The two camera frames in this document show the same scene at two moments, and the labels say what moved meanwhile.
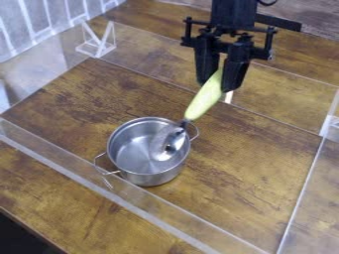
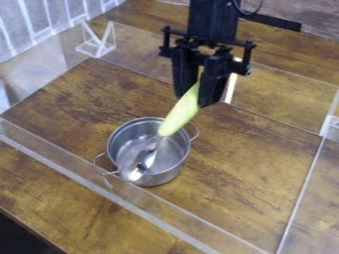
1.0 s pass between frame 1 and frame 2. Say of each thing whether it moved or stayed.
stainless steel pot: stayed
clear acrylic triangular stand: stayed
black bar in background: stayed
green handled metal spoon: moved
